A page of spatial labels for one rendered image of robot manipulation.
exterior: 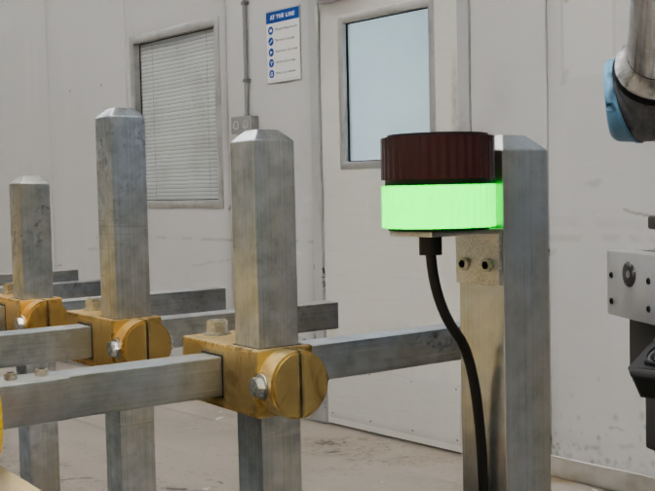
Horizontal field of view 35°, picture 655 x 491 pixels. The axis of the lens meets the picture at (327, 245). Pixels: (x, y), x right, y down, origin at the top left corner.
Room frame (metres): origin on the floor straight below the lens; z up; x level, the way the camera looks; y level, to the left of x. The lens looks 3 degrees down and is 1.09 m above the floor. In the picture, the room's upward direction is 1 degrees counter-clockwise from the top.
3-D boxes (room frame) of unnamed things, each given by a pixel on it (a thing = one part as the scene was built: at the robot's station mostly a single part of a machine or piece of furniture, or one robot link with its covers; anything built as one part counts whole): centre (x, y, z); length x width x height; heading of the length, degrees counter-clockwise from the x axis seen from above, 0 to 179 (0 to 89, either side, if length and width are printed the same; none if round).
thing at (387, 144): (0.55, -0.06, 1.10); 0.06 x 0.06 x 0.02
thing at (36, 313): (1.21, 0.35, 0.95); 0.14 x 0.06 x 0.05; 35
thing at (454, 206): (0.55, -0.06, 1.08); 0.06 x 0.06 x 0.02
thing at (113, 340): (1.00, 0.21, 0.95); 0.14 x 0.06 x 0.05; 35
